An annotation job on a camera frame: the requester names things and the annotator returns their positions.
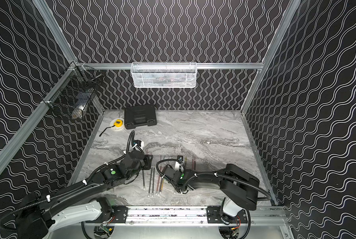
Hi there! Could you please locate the red pencil pink cap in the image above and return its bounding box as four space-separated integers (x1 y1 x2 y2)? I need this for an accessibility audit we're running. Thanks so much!
156 175 161 195

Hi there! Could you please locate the dark blue pencil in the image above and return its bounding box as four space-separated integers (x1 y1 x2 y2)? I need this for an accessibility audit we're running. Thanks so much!
157 178 164 195

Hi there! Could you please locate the dark grey pencil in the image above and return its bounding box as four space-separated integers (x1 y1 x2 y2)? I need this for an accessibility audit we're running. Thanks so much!
142 170 146 190

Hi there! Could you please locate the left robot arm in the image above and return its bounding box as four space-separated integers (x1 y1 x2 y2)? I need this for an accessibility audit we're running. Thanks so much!
0 131 153 239

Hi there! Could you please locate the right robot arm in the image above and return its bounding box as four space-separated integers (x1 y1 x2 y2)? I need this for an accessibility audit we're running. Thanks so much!
157 164 272 225

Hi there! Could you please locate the yellow tape measure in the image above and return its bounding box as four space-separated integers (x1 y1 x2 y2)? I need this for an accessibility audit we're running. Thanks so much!
99 118 125 137

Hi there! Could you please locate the black plastic tool case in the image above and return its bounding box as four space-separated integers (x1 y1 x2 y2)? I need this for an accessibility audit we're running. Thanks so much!
124 104 157 129

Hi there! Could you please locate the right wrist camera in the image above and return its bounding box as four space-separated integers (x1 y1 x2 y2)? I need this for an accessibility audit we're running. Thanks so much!
174 155 184 172

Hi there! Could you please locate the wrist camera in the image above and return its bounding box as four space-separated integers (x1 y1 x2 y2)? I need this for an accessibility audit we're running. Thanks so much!
132 140 145 149
174 155 184 172

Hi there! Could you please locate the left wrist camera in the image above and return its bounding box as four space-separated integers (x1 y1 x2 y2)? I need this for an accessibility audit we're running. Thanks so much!
132 140 145 149

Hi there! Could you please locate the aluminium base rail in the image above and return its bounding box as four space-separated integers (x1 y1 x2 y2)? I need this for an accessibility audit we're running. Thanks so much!
40 205 295 239

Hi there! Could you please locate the white mesh wall basket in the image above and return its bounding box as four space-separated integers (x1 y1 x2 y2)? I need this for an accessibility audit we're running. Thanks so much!
130 62 198 88

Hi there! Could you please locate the black wire wall basket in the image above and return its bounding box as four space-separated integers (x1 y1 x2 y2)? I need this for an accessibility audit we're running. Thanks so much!
44 65 104 120

